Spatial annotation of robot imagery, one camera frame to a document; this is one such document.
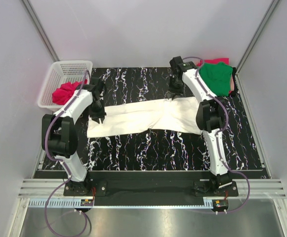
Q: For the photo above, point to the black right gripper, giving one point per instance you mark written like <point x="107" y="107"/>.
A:
<point x="173" y="92"/>

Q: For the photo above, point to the folded peach t-shirt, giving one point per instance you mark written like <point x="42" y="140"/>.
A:
<point x="232" y="84"/>

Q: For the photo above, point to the right controller board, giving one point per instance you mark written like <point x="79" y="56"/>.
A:
<point x="221" y="204"/>

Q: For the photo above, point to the black marble pattern mat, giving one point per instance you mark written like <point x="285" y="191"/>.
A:
<point x="164" y="150"/>

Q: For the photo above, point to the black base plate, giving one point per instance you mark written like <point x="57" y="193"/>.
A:
<point x="148" y="188"/>

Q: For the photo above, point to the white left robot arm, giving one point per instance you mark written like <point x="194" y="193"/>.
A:
<point x="58" y="135"/>

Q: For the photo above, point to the folded green t-shirt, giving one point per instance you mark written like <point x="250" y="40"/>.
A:
<point x="217" y="77"/>

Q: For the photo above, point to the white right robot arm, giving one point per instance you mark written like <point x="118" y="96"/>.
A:
<point x="211" y="118"/>

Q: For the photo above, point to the controller board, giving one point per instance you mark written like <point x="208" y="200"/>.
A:
<point x="221" y="204"/>
<point x="87" y="202"/>

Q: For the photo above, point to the folded red t-shirt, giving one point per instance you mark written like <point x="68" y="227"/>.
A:
<point x="218" y="60"/>

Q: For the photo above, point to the left controller board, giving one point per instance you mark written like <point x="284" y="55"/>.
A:
<point x="87" y="202"/>

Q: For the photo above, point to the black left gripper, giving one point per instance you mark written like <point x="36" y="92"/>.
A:
<point x="97" y="116"/>

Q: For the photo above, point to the white plastic basket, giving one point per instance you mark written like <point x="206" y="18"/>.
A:
<point x="60" y="73"/>

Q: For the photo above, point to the crumpled pink t-shirt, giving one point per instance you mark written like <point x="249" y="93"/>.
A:
<point x="63" y="94"/>

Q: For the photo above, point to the white printed t-shirt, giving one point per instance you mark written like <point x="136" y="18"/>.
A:
<point x="177" y="115"/>

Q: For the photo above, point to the aluminium rail frame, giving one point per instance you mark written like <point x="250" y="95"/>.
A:
<point x="44" y="211"/>

